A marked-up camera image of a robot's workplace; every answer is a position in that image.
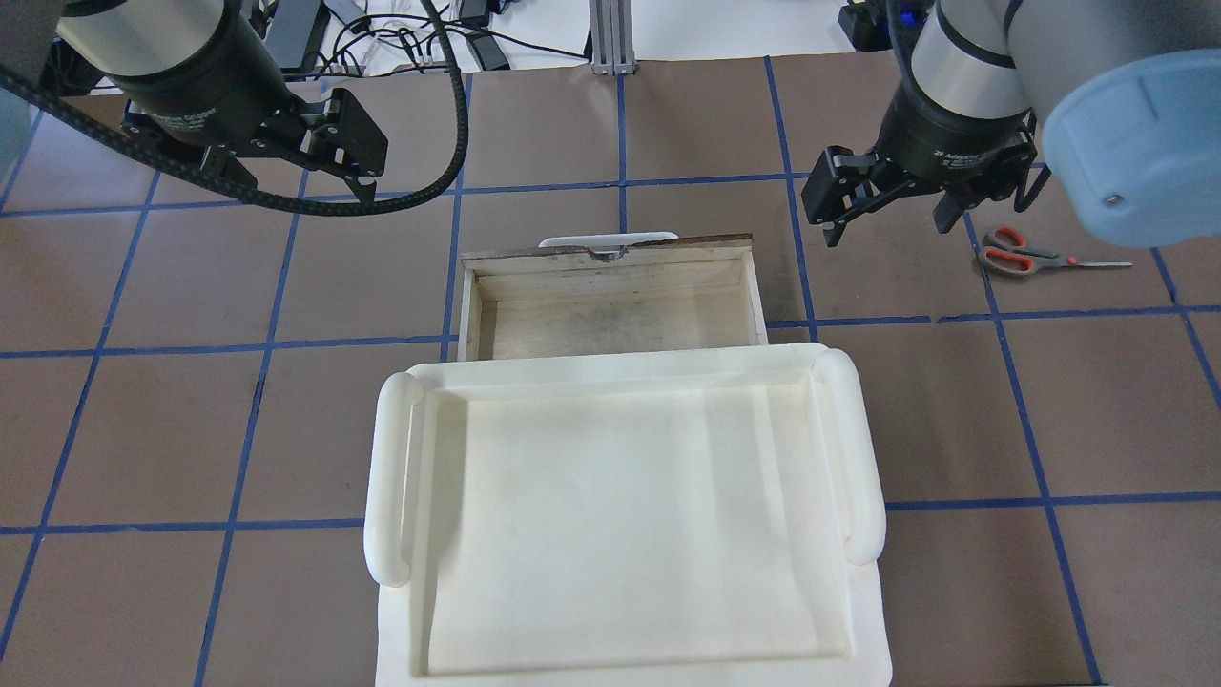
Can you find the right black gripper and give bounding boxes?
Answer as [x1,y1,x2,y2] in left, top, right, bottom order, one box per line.
[799,81,1037,248]

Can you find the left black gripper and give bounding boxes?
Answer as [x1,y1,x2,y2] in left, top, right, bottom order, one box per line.
[118,20,389,203]

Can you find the orange grey scissors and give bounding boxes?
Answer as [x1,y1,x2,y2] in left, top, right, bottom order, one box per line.
[977,226,1133,278]

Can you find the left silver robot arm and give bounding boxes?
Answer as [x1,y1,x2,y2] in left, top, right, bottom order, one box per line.
[2,1,388,217]

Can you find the wooden drawer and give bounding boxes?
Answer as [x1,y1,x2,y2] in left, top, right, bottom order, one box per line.
[454,234,768,362]

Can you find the white plastic tray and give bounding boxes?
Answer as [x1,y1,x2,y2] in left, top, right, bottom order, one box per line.
[363,343,893,686]

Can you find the black corrugated cable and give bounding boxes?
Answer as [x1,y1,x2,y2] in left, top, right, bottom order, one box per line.
[0,0,470,218]

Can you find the white drawer handle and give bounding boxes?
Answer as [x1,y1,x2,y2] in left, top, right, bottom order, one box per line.
[538,231,679,253]

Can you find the aluminium frame post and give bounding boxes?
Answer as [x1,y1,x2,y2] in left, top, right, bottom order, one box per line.
[589,0,639,74]

